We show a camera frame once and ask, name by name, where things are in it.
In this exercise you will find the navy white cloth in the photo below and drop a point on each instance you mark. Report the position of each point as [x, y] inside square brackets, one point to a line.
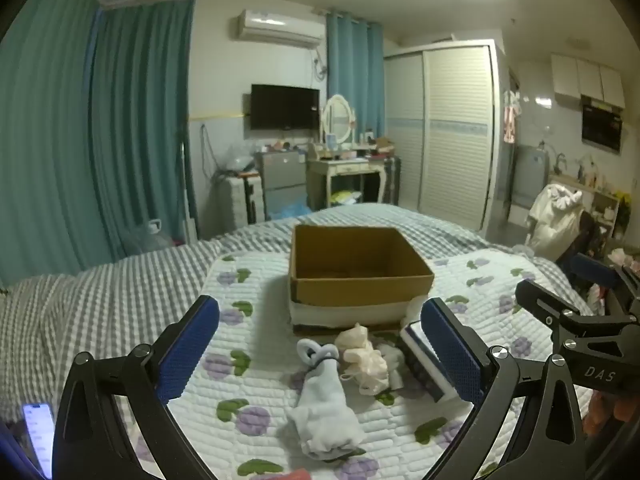
[425, 365]

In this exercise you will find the teal pleated curtain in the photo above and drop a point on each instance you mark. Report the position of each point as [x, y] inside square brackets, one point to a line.
[140, 125]

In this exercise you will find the white wall air conditioner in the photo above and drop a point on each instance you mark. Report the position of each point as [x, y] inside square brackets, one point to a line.
[280, 27]

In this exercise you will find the clear water jug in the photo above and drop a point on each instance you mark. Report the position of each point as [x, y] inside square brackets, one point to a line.
[150, 240]

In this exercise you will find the grey washing machine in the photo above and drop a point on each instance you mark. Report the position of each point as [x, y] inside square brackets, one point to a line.
[531, 175]

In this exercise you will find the light blue white sock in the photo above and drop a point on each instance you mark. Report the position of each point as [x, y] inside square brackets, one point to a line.
[325, 410]

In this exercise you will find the black wall television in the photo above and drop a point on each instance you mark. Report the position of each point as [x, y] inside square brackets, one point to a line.
[285, 106]

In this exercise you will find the cream lace sock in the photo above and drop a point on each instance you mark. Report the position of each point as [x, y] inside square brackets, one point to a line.
[360, 357]

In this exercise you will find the clear plastic bag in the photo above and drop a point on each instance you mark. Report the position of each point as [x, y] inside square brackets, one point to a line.
[239, 159]

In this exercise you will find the narrow light blue curtain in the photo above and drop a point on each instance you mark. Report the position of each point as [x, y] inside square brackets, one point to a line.
[352, 75]

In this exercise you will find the white suitcase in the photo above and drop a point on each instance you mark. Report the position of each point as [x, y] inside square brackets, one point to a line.
[237, 202]

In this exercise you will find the white grey sock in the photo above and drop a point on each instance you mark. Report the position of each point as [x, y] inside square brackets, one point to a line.
[395, 360]

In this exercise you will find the black range hood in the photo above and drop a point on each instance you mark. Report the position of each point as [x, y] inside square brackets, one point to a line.
[602, 125]

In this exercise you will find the white sliding door wardrobe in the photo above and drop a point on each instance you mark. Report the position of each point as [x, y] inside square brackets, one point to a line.
[450, 130]

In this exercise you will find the smartphone with lit screen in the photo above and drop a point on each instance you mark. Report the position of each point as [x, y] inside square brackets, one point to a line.
[40, 437]

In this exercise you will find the small red object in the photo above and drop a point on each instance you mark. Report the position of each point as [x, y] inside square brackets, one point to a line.
[298, 475]

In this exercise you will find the wide teal curtain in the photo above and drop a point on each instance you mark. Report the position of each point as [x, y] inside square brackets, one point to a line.
[45, 135]

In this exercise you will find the cardboard box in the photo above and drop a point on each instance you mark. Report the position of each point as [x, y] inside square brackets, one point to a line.
[350, 292]

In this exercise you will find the white floral quilted mat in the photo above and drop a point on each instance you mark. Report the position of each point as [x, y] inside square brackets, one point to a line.
[250, 280]

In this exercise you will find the white kitchen wall cabinets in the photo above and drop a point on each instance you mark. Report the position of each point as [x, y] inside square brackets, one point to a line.
[587, 80]

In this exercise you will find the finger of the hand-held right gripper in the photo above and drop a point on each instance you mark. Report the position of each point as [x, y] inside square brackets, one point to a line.
[595, 267]
[542, 305]

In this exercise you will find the silver mini fridge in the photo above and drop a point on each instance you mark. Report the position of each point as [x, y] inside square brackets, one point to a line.
[281, 180]

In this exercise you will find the white oval vanity mirror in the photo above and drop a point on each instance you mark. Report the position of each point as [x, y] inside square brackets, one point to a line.
[338, 119]

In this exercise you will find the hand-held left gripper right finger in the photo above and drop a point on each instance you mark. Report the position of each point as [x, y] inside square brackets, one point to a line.
[452, 352]

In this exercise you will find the hanging pink white clothes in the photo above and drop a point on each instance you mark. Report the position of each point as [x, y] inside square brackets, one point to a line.
[511, 117]

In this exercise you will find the cream dressing table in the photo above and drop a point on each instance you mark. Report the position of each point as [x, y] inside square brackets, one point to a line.
[345, 167]

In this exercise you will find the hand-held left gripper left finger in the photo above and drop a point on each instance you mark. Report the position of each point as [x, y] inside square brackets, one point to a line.
[187, 347]

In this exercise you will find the person's right hand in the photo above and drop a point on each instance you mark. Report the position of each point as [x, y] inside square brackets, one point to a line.
[607, 410]

